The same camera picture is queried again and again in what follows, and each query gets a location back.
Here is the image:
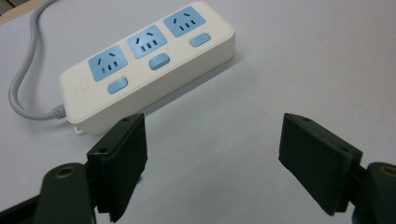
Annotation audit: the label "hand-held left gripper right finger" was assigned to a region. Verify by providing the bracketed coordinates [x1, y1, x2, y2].
[277, 112, 364, 217]

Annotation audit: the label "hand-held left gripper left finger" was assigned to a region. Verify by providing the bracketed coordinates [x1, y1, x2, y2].
[86, 112, 149, 224]

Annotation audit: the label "grey power strip cable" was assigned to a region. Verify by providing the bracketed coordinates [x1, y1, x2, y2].
[7, 0, 67, 121]

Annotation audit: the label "white power strip blue sockets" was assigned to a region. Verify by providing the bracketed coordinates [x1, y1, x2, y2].
[58, 0, 236, 136]

